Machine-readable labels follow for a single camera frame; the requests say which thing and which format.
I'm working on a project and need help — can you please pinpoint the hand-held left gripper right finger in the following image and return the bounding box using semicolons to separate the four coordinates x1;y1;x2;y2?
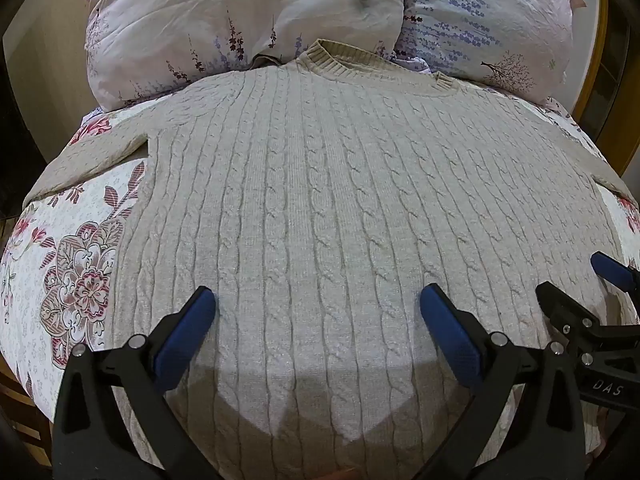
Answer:
419;282;588;480

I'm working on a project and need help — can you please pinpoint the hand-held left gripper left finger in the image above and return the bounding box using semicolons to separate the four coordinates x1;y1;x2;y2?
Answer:
52;286;221;480

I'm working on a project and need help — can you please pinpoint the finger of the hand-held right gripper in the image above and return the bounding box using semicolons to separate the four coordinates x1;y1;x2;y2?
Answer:
589;251;640;307
534;281;605;357

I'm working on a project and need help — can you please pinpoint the beige cable-knit sweater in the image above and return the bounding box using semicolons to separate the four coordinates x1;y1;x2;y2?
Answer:
22;39;632;480

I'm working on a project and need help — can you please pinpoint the floral bed sheet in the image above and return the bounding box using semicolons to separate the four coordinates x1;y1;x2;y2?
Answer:
0;94;640;461

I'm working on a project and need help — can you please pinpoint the floral pillow with tree print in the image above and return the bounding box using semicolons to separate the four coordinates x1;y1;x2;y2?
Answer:
390;0;589;107

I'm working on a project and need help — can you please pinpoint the floral pink pillow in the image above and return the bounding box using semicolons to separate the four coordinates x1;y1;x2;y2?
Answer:
81;0;407;111

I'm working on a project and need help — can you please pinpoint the wooden bed frame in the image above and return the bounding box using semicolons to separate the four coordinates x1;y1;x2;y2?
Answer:
569;0;640;177

